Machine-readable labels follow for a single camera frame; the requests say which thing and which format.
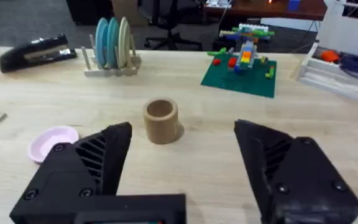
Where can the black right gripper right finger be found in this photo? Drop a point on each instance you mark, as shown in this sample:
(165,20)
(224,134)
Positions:
(294,180)

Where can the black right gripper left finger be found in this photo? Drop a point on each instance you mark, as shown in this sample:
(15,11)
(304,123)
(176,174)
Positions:
(82,168)

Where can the pink plate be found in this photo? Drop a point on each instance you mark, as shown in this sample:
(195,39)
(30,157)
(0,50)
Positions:
(51,141)

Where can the brown cylindrical container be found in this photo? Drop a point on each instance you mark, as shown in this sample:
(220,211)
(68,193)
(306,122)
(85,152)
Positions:
(160,123)

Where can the blue plate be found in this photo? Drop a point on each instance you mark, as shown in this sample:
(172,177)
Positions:
(101,43)

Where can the teal plate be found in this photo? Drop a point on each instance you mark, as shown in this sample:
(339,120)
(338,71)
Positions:
(112,42)

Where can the cream plate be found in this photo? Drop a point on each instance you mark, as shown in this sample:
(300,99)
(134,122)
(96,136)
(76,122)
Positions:
(124,40)

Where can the small wooden peg rack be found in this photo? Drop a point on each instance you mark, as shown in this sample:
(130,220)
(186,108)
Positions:
(112,69)

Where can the green board with toy blocks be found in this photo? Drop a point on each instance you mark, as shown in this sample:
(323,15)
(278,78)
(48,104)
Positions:
(242,68)

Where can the black stapler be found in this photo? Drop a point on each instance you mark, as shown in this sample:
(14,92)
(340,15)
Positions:
(36,53)

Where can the black office chair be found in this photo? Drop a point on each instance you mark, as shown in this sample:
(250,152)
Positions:
(169,31)

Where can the cardboard box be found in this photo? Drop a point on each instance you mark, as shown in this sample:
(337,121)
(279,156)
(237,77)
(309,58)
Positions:
(127,11)

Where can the brown wooden desk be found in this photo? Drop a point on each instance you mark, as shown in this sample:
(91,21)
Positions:
(269,11)

